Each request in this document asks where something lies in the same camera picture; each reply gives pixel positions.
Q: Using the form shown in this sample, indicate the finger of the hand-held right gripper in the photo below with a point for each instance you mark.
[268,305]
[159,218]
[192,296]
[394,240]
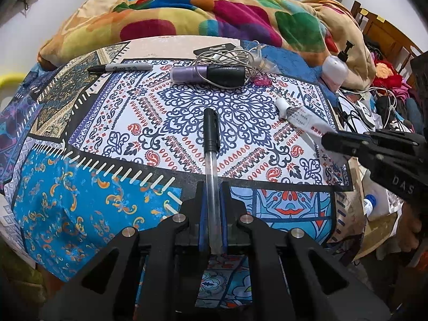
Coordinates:
[344,143]

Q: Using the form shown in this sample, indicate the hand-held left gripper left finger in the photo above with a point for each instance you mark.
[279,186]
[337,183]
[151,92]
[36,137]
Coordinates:
[202,222]

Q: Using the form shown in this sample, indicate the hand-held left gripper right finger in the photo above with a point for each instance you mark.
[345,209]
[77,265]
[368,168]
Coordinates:
[225,222]

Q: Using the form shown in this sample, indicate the white ointment tube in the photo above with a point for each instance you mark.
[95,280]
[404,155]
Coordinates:
[301,115]

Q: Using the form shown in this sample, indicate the clear ballpoint pen black cap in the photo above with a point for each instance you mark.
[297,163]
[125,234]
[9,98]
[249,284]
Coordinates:
[211,130]

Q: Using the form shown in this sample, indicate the person's right hand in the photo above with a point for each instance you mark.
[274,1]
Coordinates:
[408,227]

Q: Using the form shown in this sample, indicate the white bottle blue cap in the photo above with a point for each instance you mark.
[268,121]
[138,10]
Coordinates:
[369,204]

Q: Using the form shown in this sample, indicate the white pump bottle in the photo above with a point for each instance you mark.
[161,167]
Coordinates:
[332,70]

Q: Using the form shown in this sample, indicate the pile of clothes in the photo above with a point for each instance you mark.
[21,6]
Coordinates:
[391,77]

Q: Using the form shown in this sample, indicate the blue towel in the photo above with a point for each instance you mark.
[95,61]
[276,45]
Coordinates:
[294,62]

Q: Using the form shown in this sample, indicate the small pink plastic piece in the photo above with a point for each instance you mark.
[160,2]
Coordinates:
[262,81]

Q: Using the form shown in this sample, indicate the white blue mandala mat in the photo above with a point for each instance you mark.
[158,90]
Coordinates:
[140,120]

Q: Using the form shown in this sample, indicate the wooden headboard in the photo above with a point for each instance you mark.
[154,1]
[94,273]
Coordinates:
[384,30]

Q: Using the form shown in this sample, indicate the patchwork patterned bed sheet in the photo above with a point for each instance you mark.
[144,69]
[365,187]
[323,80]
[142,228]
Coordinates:
[83,200]

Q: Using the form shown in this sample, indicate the purple and black cosmetic tube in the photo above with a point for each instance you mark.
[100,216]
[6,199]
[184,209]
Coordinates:
[214,73]

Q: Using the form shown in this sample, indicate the black marker pen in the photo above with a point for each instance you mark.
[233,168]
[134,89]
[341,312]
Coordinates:
[127,68]

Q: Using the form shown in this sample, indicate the colourful fleece blanket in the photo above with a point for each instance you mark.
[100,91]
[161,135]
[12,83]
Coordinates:
[200,16]

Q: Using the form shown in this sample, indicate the yellow foam tube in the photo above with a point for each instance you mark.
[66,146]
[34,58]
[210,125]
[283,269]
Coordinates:
[10,78]

